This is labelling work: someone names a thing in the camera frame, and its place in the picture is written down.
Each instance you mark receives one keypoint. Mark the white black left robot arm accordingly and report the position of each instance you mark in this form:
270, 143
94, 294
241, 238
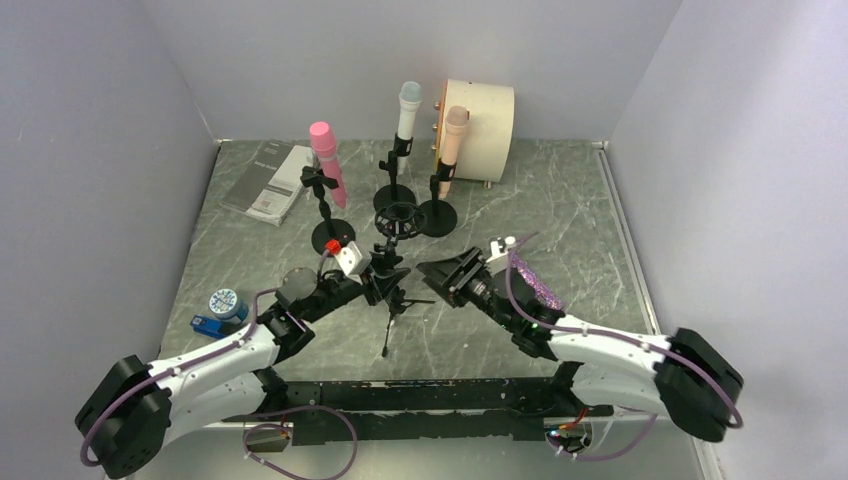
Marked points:
138, 408

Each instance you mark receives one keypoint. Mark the round blue white sticker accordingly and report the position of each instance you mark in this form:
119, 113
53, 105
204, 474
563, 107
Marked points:
228, 306

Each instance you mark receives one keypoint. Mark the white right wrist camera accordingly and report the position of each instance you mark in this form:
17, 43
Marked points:
499, 248

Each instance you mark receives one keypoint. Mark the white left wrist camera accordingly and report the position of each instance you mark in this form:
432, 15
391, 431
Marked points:
351, 259

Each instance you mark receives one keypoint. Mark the peach microphone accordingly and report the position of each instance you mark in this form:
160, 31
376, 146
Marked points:
454, 128

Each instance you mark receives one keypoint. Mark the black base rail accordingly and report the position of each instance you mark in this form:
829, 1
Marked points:
521, 408

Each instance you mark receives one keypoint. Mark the purple glitter microphone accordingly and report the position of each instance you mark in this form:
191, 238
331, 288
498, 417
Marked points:
543, 292

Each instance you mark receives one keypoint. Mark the black tripod shock-mount stand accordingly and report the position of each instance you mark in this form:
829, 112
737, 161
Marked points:
396, 222

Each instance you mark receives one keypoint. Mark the pink microphone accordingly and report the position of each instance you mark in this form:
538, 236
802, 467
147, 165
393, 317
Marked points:
324, 145

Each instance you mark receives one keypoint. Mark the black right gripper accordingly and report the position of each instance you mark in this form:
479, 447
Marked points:
460, 281

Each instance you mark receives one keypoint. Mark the cream cylindrical speaker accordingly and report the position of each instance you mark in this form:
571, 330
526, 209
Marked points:
484, 149

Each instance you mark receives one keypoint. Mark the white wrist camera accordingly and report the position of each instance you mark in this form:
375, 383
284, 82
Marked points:
351, 259
499, 248

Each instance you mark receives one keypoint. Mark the blue box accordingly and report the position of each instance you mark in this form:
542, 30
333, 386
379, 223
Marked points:
211, 327

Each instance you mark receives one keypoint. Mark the grey white booklet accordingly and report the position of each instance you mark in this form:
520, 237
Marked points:
271, 184

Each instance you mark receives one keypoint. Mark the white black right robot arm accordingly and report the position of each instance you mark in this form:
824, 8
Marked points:
679, 376

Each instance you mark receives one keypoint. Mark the black round-base mic stand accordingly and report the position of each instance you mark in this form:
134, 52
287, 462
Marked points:
328, 229
394, 192
441, 218

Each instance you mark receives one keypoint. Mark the white microphone silver grille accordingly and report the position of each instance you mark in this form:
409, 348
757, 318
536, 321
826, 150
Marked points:
410, 98

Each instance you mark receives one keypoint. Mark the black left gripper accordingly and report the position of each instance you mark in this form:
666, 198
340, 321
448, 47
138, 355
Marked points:
370, 283

